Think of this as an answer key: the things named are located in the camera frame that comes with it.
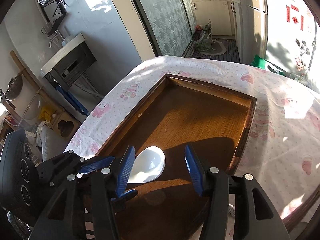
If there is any white ceramic soup spoon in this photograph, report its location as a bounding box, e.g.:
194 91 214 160
128 146 165 184

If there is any white kitchen cabinet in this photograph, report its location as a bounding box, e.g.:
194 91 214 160
191 0 247 62

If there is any dark wooden tray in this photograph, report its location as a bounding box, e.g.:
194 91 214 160
98 74 256 239

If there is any pink patterned tablecloth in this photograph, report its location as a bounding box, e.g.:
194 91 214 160
64 55 320 240

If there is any white sink cabinet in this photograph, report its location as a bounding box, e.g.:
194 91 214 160
40 33 96 90

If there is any plastic bag of vegetables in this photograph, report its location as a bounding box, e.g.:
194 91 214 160
194 20 212 51

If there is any frosted glass sliding door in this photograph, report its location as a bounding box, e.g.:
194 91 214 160
132 0 196 56

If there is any white refrigerator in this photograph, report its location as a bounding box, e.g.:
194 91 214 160
247 0 318 80

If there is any black wire wall rack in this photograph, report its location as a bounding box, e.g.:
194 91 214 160
38 0 67 36

